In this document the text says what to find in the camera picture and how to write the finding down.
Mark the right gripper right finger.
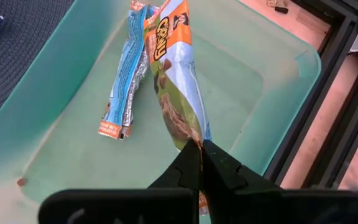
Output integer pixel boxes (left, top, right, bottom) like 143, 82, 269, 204
201, 139, 282, 192

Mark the round dark woven placemat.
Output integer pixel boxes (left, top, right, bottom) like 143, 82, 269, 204
0, 0, 76, 135

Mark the blue silver snack wrapper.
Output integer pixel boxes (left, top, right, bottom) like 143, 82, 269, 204
98, 0, 160, 141

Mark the translucent green plastic bin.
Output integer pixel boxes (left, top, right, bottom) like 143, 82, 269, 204
0, 0, 322, 224

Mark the orange green Chewy granola bar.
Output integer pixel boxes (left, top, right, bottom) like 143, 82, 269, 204
144, 0, 213, 216

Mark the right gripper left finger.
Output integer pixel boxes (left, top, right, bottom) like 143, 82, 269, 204
147, 139, 203, 192

